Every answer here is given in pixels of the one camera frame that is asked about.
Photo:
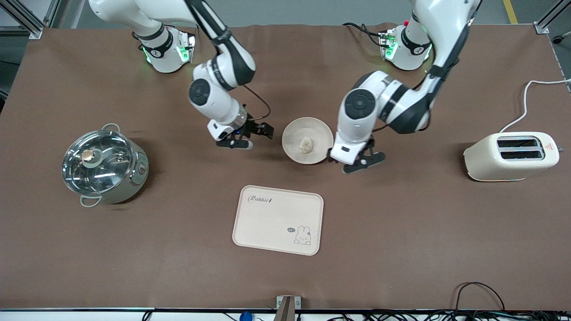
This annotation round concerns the aluminium frame profile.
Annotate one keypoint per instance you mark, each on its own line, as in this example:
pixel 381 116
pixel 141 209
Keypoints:
pixel 24 18
pixel 546 22

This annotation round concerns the glass pot lid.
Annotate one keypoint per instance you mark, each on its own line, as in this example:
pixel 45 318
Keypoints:
pixel 98 162

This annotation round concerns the pale green electric pot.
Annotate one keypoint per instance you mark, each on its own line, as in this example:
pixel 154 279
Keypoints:
pixel 134 178

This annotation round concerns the round cream plate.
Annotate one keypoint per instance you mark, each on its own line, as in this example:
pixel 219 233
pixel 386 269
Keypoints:
pixel 296 133

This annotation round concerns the cream rabbit print tray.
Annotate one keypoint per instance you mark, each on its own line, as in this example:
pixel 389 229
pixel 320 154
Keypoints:
pixel 272 220

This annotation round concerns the cream two-slot toaster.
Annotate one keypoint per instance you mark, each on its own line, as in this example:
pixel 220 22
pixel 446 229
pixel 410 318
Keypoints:
pixel 490 160

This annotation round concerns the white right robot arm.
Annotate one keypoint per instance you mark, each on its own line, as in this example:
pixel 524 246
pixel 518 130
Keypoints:
pixel 218 76

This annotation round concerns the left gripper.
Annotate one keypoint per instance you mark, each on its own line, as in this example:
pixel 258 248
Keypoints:
pixel 370 144

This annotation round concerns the small black wheel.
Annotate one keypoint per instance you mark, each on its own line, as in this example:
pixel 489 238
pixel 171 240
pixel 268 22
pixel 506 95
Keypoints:
pixel 557 39

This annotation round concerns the brown table mat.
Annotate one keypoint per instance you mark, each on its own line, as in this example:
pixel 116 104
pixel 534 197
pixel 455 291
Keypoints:
pixel 312 67

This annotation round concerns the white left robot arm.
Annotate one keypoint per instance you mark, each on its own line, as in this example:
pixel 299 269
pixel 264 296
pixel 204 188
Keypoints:
pixel 401 102

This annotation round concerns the small blue round object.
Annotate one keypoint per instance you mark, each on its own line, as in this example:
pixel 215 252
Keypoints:
pixel 246 317

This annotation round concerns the grey metal edge bracket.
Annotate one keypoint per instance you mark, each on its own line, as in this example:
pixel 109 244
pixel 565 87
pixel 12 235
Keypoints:
pixel 287 307

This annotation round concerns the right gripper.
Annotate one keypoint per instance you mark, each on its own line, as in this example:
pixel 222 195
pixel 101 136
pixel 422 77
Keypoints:
pixel 252 127

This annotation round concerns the pale half bun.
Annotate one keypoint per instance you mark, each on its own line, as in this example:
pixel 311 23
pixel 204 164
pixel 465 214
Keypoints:
pixel 306 145

